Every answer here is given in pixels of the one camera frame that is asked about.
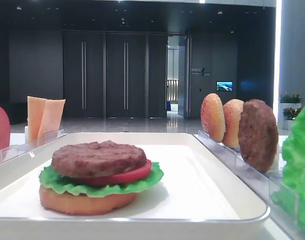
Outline orange cheese slice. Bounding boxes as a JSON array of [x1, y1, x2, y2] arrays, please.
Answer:
[[27, 96, 47, 142], [37, 99, 66, 146]]

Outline red tomato slice on tray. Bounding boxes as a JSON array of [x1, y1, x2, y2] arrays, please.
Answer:
[[70, 160, 152, 187]]

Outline brown meat patty on tray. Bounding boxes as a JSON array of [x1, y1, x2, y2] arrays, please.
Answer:
[[51, 140, 147, 178]]

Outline upright brown meat patty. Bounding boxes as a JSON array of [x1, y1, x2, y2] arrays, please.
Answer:
[[238, 99, 279, 173]]

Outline green lettuce leaf on tray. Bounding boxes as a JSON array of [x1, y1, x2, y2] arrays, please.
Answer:
[[38, 162, 164, 198]]

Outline upright red tomato slice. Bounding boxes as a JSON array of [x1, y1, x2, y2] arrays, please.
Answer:
[[0, 107, 11, 151]]

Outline upright green lettuce leaf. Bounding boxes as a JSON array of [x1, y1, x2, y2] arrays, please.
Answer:
[[271, 107, 305, 230]]

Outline far sesame bun half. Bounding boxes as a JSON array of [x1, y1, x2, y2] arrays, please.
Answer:
[[200, 93, 226, 143]]

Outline sesame bun half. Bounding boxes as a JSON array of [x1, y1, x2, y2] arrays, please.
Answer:
[[200, 93, 226, 143], [222, 99, 244, 148]]

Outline dark double doors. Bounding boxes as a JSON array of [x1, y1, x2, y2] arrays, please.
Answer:
[[63, 31, 168, 118]]

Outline near sesame bun half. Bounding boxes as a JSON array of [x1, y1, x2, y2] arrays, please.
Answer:
[[222, 99, 244, 148]]

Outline white rectangular serving tray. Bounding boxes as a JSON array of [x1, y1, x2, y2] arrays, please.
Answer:
[[0, 132, 270, 240]]

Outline bottom bun slice on tray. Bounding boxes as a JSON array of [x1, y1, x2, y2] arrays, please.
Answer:
[[39, 185, 137, 216]]

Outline potted plants in white planter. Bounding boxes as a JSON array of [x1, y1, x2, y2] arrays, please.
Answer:
[[277, 92, 302, 130]]

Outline small wall display screen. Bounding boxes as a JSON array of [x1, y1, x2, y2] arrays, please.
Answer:
[[216, 81, 233, 92]]

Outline right long clear acrylic rail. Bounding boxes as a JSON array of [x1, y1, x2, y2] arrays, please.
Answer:
[[197, 130, 305, 240]]

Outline long clear acrylic rail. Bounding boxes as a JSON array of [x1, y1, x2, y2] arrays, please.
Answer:
[[0, 129, 65, 164], [197, 130, 305, 240]]

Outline left long clear acrylic rail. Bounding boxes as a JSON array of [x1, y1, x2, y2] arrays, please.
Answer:
[[0, 129, 65, 164]]

